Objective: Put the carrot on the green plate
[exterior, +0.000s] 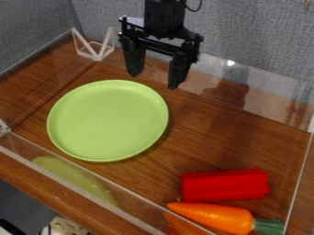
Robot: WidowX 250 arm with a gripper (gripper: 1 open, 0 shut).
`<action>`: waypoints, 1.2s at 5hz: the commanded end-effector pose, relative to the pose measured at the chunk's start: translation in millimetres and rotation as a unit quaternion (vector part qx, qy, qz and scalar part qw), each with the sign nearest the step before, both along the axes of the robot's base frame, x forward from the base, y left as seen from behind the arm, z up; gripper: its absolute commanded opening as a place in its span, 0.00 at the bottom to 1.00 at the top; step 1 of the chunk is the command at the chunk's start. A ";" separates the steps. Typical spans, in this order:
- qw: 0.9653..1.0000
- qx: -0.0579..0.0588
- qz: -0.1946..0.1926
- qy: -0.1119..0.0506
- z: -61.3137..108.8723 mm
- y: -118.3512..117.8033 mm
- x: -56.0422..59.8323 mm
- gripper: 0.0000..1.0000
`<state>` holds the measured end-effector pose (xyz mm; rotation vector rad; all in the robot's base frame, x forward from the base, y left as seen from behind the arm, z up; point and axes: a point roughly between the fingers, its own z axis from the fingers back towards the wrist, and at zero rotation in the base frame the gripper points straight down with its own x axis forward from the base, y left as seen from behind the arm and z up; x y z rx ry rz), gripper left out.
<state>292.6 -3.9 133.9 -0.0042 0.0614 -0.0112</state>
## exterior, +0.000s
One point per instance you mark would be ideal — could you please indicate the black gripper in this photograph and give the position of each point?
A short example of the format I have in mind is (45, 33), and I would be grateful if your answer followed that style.
(180, 43)

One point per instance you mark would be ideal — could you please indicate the orange toy carrot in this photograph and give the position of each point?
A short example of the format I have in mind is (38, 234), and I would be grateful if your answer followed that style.
(230, 219)

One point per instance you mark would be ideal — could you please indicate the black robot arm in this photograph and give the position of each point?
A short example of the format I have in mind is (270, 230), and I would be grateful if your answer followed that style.
(164, 14)

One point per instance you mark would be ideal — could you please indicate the green plastic plate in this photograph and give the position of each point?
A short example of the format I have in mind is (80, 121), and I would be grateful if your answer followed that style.
(107, 121)

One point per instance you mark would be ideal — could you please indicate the red toy pepper block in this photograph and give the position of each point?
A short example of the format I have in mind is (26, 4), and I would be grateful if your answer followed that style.
(224, 185)

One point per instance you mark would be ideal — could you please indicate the clear acrylic corner bracket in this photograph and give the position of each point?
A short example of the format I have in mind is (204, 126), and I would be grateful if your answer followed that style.
(91, 49)

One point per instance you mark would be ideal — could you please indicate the clear acrylic enclosure wall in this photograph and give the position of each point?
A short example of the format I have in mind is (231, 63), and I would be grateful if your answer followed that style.
(227, 129)

